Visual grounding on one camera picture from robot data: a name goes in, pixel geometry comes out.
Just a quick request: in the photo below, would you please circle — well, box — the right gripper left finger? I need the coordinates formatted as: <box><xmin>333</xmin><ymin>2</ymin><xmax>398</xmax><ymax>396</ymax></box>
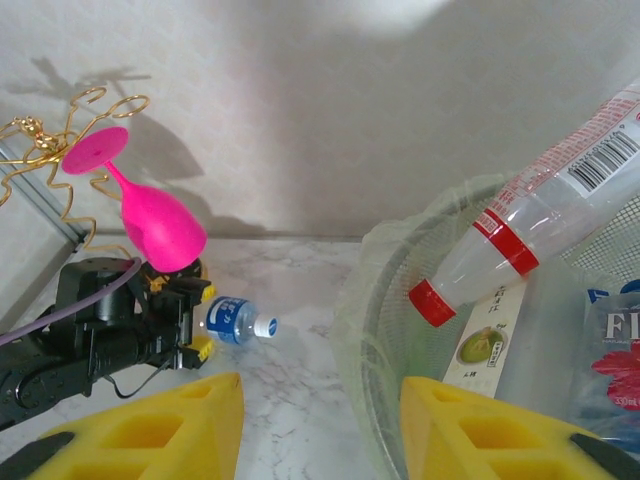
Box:
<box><xmin>27</xmin><ymin>372</ymin><xmax>246</xmax><ymax>480</ymax></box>

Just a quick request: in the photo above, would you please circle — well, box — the blue label white cap bottle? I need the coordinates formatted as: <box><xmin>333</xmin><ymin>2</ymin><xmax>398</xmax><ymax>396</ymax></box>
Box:
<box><xmin>197</xmin><ymin>294</ymin><xmax>282</xmax><ymax>347</ymax></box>

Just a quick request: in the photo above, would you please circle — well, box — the red label red cap bottle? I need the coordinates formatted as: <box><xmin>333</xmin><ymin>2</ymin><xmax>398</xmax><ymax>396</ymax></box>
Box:
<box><xmin>408</xmin><ymin>77</ymin><xmax>640</xmax><ymax>329</ymax></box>

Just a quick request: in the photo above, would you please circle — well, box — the green plastic bin liner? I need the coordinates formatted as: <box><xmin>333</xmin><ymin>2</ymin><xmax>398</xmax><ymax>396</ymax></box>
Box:
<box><xmin>332</xmin><ymin>172</ymin><xmax>640</xmax><ymax>480</ymax></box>

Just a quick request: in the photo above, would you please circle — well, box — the left arm thin black wire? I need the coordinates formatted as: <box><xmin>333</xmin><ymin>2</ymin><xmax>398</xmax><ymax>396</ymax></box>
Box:
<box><xmin>107</xmin><ymin>367</ymin><xmax>174</xmax><ymax>400</ymax></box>

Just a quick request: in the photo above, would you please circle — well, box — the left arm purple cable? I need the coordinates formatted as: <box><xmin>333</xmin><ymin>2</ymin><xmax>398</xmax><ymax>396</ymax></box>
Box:
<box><xmin>0</xmin><ymin>258</ymin><xmax>144</xmax><ymax>346</ymax></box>

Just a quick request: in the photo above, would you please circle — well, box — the aluminium frame post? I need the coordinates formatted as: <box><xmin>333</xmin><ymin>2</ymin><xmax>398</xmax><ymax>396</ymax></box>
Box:
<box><xmin>0</xmin><ymin>144</ymin><xmax>89</xmax><ymax>249</ymax></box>

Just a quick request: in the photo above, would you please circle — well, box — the square white label tea bottle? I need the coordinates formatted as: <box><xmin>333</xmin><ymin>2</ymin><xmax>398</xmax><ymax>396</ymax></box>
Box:
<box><xmin>439</xmin><ymin>284</ymin><xmax>591</xmax><ymax>416</ymax></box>

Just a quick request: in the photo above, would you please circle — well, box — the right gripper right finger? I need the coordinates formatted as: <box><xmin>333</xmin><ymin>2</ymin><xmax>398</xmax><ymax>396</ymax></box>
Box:
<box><xmin>402</xmin><ymin>375</ymin><xmax>640</xmax><ymax>480</ymax></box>

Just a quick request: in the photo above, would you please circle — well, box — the pink wine glass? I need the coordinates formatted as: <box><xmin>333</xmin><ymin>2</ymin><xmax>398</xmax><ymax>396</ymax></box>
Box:
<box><xmin>62</xmin><ymin>125</ymin><xmax>209</xmax><ymax>275</ymax></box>

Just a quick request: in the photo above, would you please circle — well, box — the red flower label bottle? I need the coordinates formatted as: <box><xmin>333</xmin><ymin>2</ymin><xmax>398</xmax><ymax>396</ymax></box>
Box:
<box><xmin>564</xmin><ymin>279</ymin><xmax>640</xmax><ymax>451</ymax></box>

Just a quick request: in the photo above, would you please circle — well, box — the gold wire glass rack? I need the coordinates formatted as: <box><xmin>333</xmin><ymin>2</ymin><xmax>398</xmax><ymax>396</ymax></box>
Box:
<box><xmin>0</xmin><ymin>85</ymin><xmax>214</xmax><ymax>299</ymax></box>

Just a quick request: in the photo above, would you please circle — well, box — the grey mesh bin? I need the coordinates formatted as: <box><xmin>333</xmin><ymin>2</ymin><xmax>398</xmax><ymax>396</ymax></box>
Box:
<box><xmin>332</xmin><ymin>172</ymin><xmax>640</xmax><ymax>480</ymax></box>

